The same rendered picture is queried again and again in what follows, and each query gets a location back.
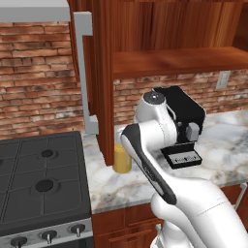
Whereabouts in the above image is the grey cupboard handle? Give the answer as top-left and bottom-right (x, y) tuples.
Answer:
(233, 181), (248, 211)

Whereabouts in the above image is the black hob knob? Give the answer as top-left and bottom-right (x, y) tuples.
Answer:
(10, 236), (28, 248)
(70, 224), (87, 238)
(41, 230), (58, 245)

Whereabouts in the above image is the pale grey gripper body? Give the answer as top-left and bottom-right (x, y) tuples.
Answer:
(186, 122), (202, 142)

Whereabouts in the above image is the tall wooden cupboard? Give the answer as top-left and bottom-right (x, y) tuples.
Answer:
(67, 0), (248, 167)

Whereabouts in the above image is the grey wall socket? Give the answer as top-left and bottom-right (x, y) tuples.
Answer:
(215, 70), (232, 91)

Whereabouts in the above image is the grey extractor hood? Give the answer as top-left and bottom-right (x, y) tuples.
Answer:
(0, 0), (72, 23)

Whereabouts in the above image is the black coffee machine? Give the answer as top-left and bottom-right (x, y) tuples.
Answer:
(152, 85), (207, 171)

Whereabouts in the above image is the long grey door handle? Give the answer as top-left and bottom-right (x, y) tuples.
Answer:
(73, 11), (100, 136)

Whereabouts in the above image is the yellow cup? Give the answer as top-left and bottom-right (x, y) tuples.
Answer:
(112, 142), (133, 174)

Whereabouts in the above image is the wooden drawer front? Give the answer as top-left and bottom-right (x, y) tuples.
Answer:
(91, 202), (164, 238)

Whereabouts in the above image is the wooden cupboard door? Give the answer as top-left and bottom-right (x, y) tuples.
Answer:
(220, 183), (248, 233)

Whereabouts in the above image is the black gas hob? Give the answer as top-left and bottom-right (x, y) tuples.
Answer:
(0, 130), (95, 248)

